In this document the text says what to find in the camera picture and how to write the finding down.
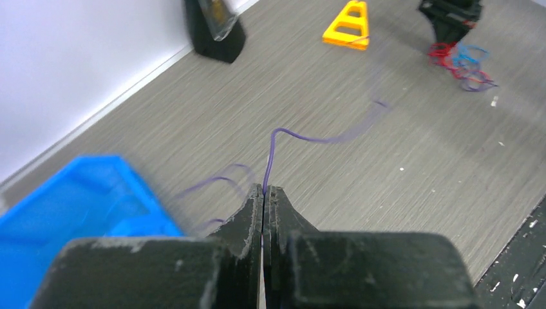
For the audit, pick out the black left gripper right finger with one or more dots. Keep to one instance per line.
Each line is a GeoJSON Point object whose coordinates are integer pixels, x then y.
{"type": "Point", "coordinates": [308, 268]}

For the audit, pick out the yellow triangular plastic piece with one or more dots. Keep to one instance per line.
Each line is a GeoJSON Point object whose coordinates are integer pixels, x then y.
{"type": "Point", "coordinates": [350, 28]}

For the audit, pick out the blue plastic bin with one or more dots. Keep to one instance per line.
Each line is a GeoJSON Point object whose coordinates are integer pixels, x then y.
{"type": "Point", "coordinates": [92, 196]}

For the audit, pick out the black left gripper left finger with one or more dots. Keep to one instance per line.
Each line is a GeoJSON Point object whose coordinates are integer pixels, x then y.
{"type": "Point", "coordinates": [221, 270]}

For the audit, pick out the black metronome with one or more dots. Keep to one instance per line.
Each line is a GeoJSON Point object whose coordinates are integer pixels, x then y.
{"type": "Point", "coordinates": [215, 29]}

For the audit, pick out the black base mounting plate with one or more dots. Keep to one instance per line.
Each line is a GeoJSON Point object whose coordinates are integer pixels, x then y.
{"type": "Point", "coordinates": [516, 278]}

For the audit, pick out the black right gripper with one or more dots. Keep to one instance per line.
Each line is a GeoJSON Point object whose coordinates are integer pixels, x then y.
{"type": "Point", "coordinates": [451, 18]}

